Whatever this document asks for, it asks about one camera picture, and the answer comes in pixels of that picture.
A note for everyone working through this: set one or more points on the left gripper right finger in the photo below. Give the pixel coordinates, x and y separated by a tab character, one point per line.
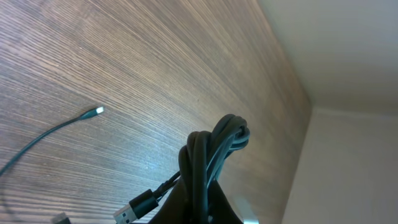
219	208

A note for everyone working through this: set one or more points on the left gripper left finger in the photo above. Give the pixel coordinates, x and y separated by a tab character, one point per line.
173	209

